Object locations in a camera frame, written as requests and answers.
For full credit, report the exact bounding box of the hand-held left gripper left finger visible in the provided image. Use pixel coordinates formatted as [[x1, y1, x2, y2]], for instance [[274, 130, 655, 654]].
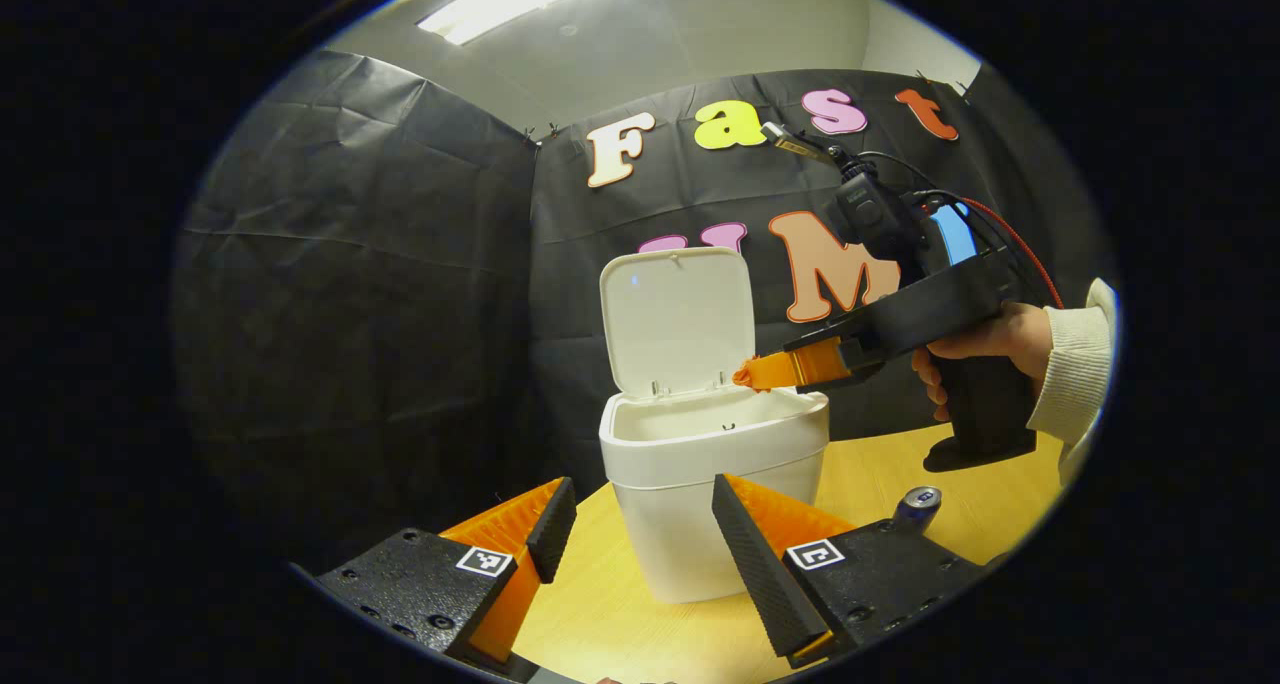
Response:
[[315, 476, 579, 665]]

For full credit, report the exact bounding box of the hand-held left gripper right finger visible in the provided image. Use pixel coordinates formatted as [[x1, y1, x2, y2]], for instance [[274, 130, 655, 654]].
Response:
[[712, 472, 986, 670]]

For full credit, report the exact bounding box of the white desktop garbage bin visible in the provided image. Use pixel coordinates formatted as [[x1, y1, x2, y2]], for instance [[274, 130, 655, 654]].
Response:
[[598, 247, 831, 605]]

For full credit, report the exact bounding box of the blue pop can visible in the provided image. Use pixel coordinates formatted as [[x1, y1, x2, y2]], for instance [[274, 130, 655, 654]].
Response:
[[893, 486, 943, 535]]

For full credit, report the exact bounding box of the wooden desktop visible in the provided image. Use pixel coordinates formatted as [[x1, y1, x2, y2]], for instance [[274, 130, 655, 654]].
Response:
[[510, 429, 1071, 684]]

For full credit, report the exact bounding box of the red cable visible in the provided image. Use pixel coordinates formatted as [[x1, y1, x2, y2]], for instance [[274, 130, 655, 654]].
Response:
[[958, 196, 1065, 311]]

